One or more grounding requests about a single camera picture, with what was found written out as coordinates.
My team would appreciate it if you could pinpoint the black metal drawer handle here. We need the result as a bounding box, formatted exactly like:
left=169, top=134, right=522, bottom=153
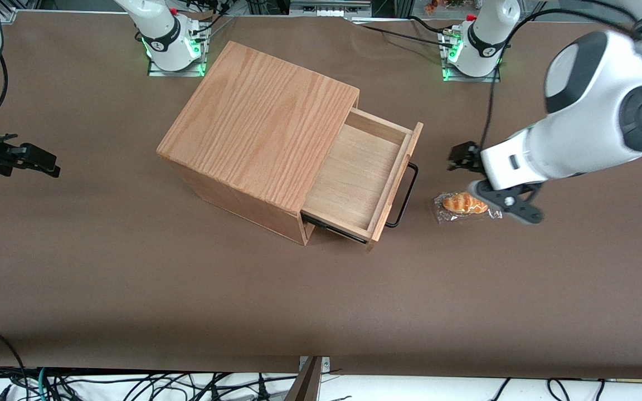
left=385, top=162, right=420, bottom=229

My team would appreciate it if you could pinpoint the wooden drawer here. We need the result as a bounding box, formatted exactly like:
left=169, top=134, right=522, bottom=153
left=300, top=107, right=425, bottom=252

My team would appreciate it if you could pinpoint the oak wooden drawer cabinet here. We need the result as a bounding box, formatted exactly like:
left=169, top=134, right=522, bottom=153
left=157, top=40, right=361, bottom=246

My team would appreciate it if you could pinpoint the plastic wrapped bread roll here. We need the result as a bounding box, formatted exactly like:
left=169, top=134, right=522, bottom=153
left=432, top=190, right=503, bottom=224

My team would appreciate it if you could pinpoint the black equipment box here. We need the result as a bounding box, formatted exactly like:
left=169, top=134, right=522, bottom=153
left=289, top=0, right=373, bottom=17

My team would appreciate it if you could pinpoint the brown paper table cover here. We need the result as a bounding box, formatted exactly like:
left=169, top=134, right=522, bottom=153
left=0, top=11, right=642, bottom=380

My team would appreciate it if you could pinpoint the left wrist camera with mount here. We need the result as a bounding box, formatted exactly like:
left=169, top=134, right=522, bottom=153
left=468, top=179, right=545, bottom=225

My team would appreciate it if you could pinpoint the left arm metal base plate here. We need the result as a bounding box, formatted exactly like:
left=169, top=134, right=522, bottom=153
left=440, top=28, right=502, bottom=83

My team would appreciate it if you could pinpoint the black cable on table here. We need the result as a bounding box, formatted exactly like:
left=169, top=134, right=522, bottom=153
left=348, top=17, right=456, bottom=50

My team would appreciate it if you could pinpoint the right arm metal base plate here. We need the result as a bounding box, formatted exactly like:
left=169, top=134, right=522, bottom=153
left=147, top=14, right=208, bottom=77

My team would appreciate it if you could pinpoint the metal table edge bracket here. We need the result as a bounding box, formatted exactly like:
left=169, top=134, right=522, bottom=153
left=284, top=355, right=331, bottom=401

